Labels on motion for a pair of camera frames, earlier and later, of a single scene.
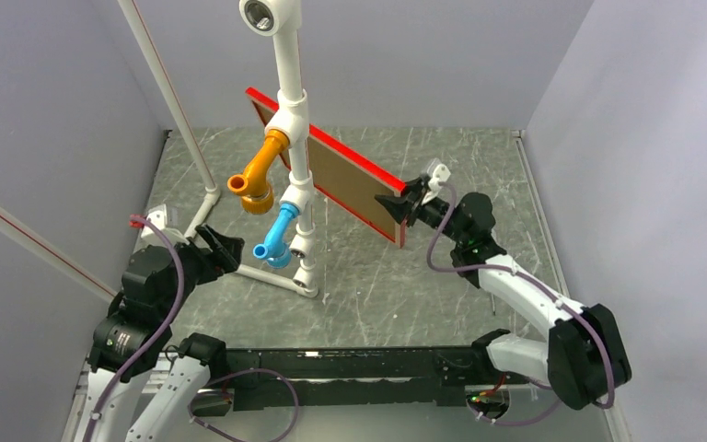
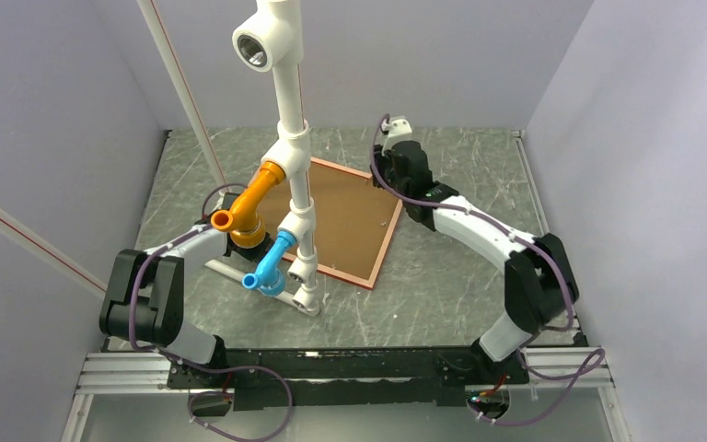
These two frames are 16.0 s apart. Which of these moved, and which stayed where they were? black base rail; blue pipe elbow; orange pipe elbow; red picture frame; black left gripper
Moved: orange pipe elbow; red picture frame; blue pipe elbow; black left gripper
Stayed: black base rail
